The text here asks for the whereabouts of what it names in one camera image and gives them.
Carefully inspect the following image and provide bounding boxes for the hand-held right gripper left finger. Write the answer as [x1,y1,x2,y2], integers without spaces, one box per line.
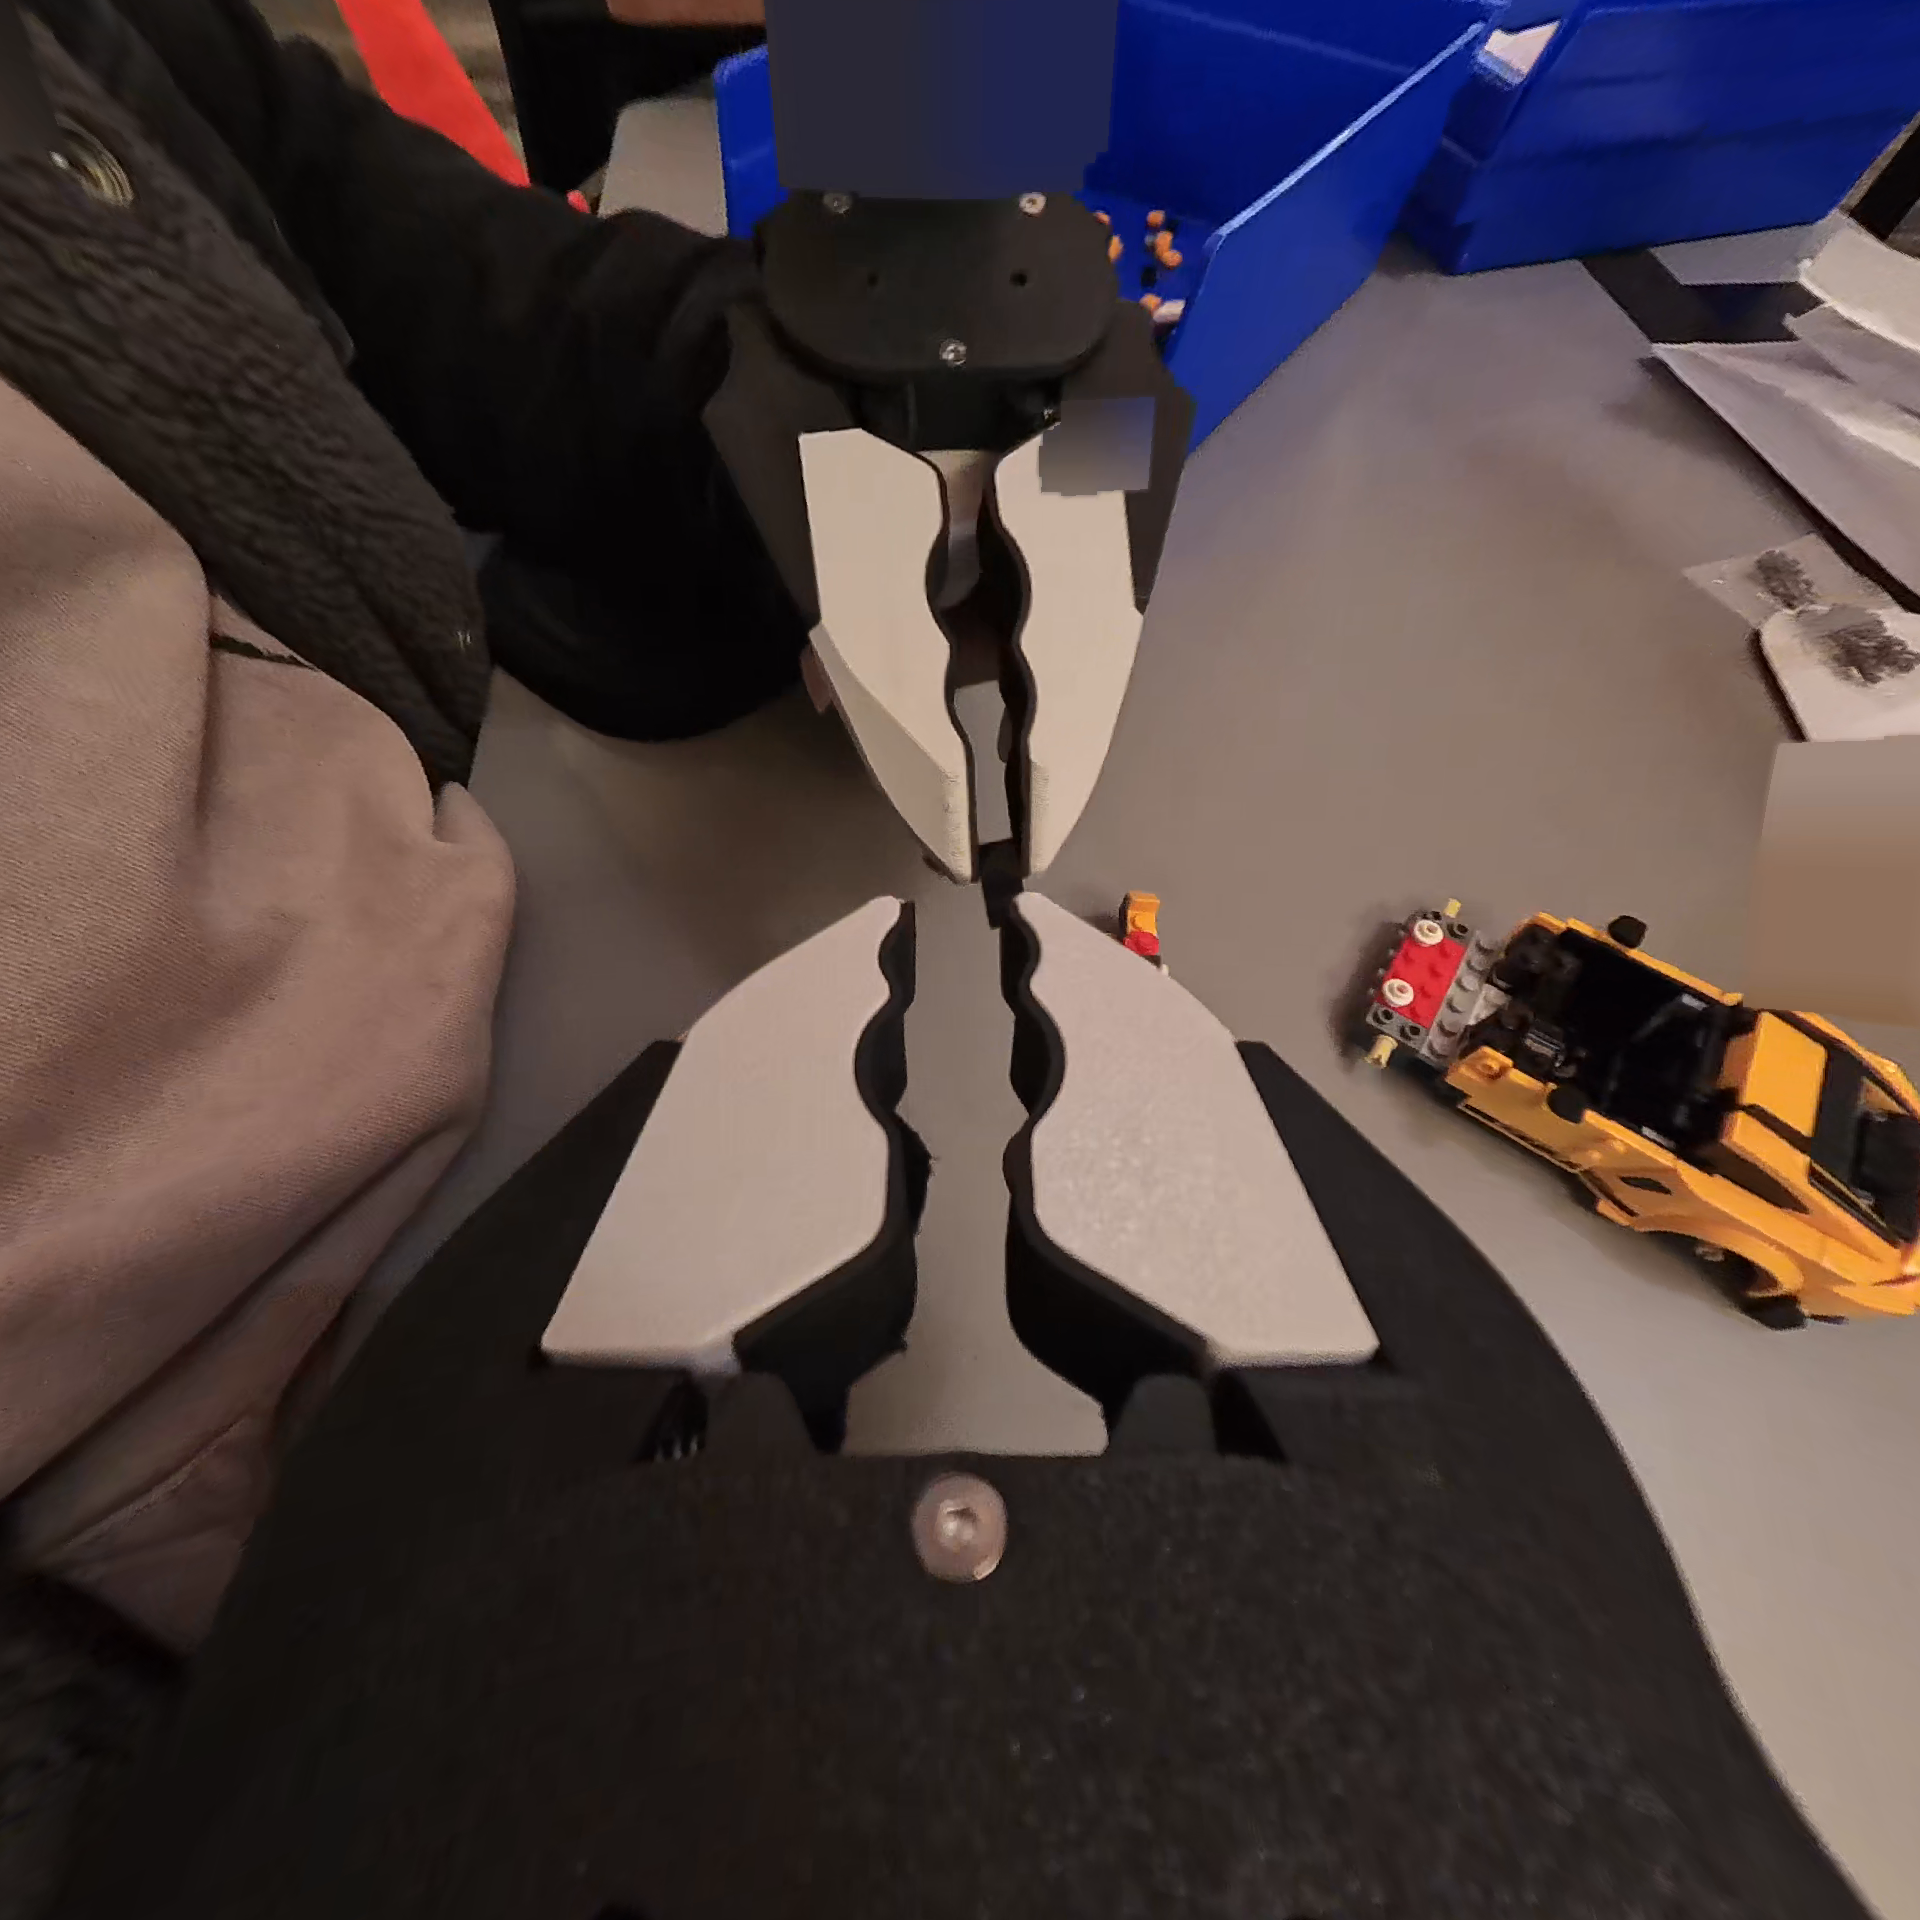
[540,896,932,1389]

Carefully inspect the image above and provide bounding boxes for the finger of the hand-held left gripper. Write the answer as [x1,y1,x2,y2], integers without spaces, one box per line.
[799,433,984,886]
[977,433,1142,886]

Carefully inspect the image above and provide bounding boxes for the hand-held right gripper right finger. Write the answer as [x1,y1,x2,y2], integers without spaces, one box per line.
[998,894,1384,1389]

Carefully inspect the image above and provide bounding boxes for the orange lego car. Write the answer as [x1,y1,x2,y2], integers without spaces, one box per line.
[1356,897,1920,1332]

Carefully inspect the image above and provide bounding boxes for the loose small lego pieces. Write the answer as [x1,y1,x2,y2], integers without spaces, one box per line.
[1087,209,1189,326]

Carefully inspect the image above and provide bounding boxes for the blue bin with lego pieces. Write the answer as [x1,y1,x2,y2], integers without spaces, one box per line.
[717,0,1490,455]

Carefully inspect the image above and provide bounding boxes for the red plastic bin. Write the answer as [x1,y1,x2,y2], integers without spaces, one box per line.
[333,0,597,212]

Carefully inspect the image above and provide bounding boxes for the person's black fleece jacket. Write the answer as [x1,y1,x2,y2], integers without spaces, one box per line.
[0,0,500,792]

